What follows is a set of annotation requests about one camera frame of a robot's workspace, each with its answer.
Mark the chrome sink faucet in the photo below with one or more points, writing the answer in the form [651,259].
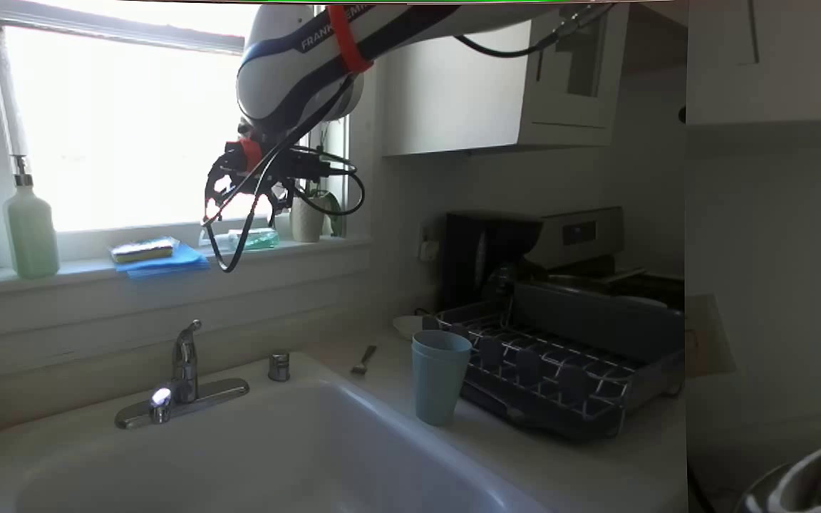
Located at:
[187,366]

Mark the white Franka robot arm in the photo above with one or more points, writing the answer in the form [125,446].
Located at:
[285,66]

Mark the small white bowl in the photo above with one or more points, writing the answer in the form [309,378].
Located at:
[406,326]

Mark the chrome sprayer cap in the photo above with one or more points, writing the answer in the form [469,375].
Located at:
[281,366]

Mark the clear green hand sanitizer bottle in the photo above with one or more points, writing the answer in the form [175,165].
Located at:
[256,240]

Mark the light blue plastic cup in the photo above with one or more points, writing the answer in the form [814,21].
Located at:
[439,379]

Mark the dark patterned dish rack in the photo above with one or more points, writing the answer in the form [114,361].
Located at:
[561,366]

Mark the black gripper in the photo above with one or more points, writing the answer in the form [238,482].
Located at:
[264,173]

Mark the small metal fork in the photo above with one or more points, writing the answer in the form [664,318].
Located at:
[362,361]

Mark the white kitchen sink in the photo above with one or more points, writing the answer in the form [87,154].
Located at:
[239,466]

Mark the green soap pump bottle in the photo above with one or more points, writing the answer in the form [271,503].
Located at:
[31,232]

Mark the blue sponge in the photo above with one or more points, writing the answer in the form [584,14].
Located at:
[177,259]

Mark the white wall cabinet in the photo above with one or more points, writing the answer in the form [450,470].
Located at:
[771,57]
[469,96]

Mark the grey yellow sponge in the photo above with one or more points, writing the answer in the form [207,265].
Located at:
[142,251]

